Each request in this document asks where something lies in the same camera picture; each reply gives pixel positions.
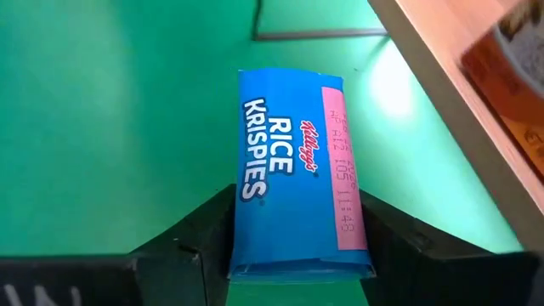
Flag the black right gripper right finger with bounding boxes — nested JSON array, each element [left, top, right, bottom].
[[360, 190, 544, 306]]

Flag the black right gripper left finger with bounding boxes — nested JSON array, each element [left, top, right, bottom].
[[0, 182, 238, 306]]

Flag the Rice Krispies cereal box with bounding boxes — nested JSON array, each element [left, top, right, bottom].
[[227, 67, 377, 285]]

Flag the Frosted Mini Wheats cereal box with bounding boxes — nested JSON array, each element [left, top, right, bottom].
[[461, 0, 544, 179]]

